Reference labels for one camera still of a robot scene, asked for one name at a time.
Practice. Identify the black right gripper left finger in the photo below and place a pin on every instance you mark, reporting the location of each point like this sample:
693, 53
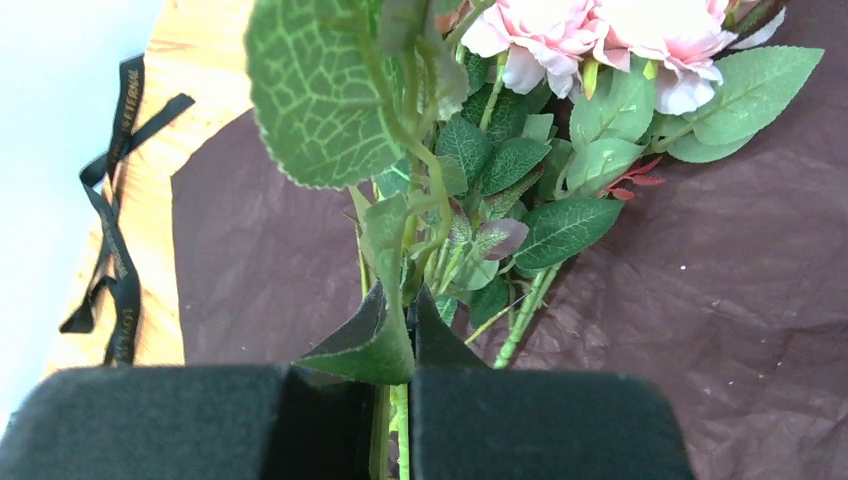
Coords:
202, 422

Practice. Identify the pink fake flower bunch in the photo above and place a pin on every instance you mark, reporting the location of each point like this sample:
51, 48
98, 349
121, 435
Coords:
486, 143

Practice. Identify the maroon wrapping paper sheet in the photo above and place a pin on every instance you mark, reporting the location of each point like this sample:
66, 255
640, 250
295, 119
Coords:
726, 284

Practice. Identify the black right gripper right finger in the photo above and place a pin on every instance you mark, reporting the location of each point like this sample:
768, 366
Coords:
470, 421

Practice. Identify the black printed ribbon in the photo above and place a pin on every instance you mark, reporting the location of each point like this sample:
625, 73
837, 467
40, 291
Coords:
114, 270

